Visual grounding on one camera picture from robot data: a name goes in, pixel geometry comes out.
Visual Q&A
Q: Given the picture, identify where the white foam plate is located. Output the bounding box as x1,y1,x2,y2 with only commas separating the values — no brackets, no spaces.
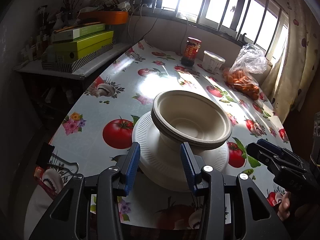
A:
139,162,189,192
132,112,229,181
139,151,228,192

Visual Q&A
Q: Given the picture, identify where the right hand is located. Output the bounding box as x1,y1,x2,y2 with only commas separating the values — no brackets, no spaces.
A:
277,192,291,221

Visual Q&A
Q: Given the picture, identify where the floral fruit print tablecloth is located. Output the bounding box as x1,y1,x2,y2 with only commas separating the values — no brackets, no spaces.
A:
23,38,293,230

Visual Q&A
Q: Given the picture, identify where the cream patterned curtain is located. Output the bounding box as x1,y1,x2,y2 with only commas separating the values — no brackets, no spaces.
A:
262,0,319,122

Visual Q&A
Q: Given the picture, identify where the left binder clip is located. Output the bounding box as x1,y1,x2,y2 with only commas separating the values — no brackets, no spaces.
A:
36,143,79,178

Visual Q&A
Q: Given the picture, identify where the plastic bag of oranges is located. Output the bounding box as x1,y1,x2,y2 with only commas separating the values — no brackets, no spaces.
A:
223,43,268,101

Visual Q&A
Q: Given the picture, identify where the white plastic tub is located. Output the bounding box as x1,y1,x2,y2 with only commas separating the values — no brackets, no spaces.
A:
202,50,225,73

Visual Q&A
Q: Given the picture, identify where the red label sauce jar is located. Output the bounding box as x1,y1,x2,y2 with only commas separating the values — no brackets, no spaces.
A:
181,37,202,67

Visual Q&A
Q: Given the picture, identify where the lime green box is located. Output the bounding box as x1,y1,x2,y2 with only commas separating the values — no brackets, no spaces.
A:
41,31,114,63

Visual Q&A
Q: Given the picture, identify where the black white striped box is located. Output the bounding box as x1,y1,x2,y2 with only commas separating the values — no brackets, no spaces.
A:
41,41,113,73

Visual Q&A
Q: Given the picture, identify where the side shelf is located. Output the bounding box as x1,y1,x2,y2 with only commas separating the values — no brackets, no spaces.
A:
15,43,130,80

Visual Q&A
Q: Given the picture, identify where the white green flat box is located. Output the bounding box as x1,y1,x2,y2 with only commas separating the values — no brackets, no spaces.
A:
52,23,105,43

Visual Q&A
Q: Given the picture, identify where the window with metal bars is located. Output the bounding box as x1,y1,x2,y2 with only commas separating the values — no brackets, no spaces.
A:
134,0,289,59

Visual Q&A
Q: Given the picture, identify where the orange basin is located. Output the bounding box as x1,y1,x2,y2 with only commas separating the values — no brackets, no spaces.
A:
78,11,129,25

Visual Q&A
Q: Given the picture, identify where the black power cable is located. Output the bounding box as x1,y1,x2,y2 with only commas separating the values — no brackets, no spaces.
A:
126,3,190,58

